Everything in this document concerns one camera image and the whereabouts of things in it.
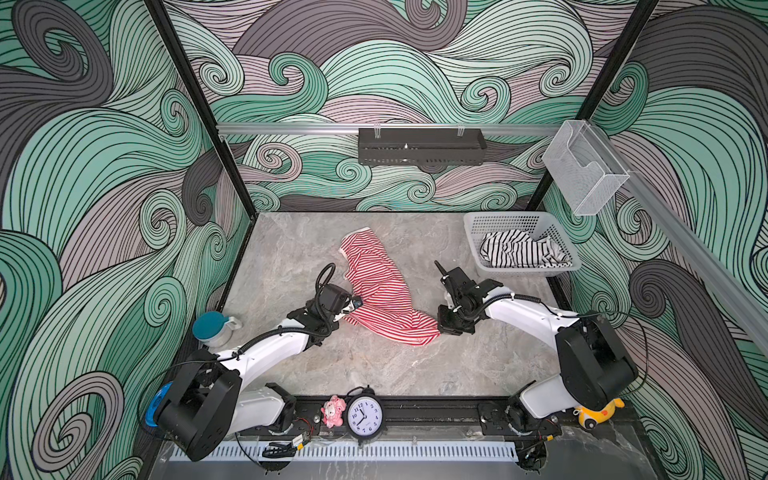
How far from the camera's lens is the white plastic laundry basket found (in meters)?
0.99

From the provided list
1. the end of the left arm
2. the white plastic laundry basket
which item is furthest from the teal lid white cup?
the white plastic laundry basket

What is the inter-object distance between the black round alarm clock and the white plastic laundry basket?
0.52m

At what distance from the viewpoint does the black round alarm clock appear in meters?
0.70

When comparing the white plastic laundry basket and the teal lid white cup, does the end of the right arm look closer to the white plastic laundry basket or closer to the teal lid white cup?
the white plastic laundry basket
